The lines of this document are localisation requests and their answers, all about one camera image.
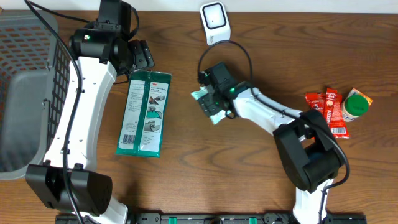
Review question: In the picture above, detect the light green wipes pack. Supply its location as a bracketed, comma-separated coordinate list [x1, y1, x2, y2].
[191, 87, 231, 125]

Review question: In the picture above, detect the red snack bag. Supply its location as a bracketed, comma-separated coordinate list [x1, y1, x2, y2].
[305, 93, 350, 139]

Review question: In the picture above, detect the red stick sachet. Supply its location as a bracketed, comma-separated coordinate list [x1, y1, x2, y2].
[324, 88, 338, 124]

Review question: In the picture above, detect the small orange box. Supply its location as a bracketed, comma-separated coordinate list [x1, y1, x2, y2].
[348, 88, 373, 106]

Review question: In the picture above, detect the green lid jar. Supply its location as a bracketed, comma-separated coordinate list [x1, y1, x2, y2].
[341, 94, 369, 122]

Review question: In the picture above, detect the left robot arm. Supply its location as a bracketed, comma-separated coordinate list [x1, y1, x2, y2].
[25, 0, 154, 223]

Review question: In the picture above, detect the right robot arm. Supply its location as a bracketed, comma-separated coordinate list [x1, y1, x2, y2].
[197, 62, 348, 223]

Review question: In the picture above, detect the white barcode scanner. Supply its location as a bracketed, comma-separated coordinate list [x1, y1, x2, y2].
[200, 1, 231, 45]

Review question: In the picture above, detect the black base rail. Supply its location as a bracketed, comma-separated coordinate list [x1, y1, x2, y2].
[55, 213, 367, 224]

